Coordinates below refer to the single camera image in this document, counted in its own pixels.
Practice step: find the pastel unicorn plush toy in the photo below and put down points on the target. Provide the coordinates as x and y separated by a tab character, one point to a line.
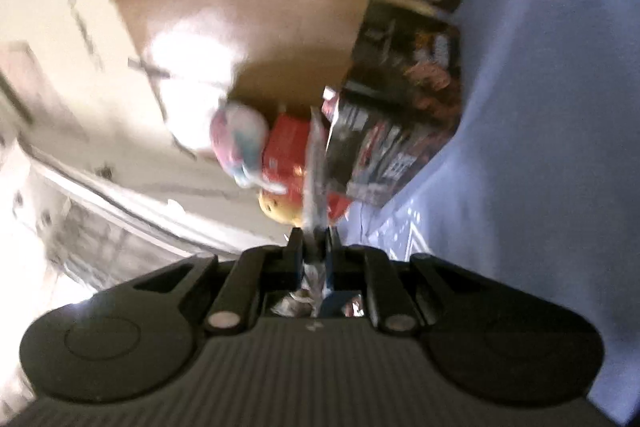
239	135

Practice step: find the black cardboard storage box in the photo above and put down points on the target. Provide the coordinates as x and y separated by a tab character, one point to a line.
399	104

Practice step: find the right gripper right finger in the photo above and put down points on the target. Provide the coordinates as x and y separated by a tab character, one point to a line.
388	289

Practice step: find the yellow duck plush toy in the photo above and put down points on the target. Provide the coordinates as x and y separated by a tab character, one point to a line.
282	208

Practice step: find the blue patterned tablecloth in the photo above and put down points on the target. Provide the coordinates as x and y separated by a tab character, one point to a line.
539	187

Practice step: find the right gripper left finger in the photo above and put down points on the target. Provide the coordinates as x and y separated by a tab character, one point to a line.
260	271

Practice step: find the red gift bag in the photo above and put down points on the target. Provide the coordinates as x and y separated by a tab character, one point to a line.
284	157

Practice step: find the large brown cardboard sheet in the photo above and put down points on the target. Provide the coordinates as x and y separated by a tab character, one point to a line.
270	54

